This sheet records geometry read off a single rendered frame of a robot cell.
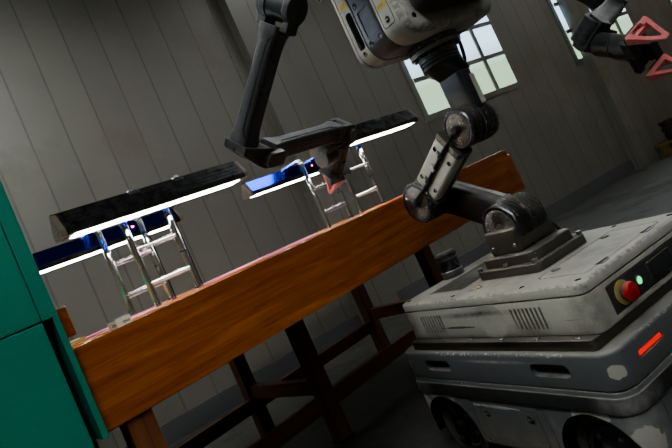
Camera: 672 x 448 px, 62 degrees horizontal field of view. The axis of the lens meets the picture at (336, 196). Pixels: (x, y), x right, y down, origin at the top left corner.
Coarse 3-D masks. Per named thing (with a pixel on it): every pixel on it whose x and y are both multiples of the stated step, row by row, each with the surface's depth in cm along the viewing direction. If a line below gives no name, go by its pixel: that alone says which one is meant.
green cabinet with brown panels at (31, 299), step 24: (0, 192) 112; (0, 216) 111; (0, 240) 110; (24, 240) 112; (0, 264) 108; (24, 264) 111; (0, 288) 107; (24, 288) 110; (0, 312) 106; (24, 312) 108; (48, 312) 111; (0, 336) 105
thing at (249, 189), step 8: (296, 168) 277; (312, 168) 281; (264, 176) 265; (272, 176) 267; (280, 176) 269; (288, 176) 270; (296, 176) 272; (248, 184) 257; (256, 184) 259; (264, 184) 261; (272, 184) 263; (280, 184) 265; (248, 192) 255; (256, 192) 256
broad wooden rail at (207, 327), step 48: (336, 240) 165; (384, 240) 177; (432, 240) 190; (240, 288) 142; (288, 288) 150; (336, 288) 160; (144, 336) 124; (192, 336) 131; (240, 336) 138; (96, 384) 116; (144, 384) 121
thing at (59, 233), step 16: (192, 176) 179; (208, 176) 181; (224, 176) 183; (240, 176) 186; (144, 192) 167; (160, 192) 169; (176, 192) 171; (192, 192) 174; (80, 208) 155; (96, 208) 157; (112, 208) 159; (128, 208) 160; (144, 208) 163; (64, 224) 150; (80, 224) 151; (96, 224) 154; (64, 240) 154
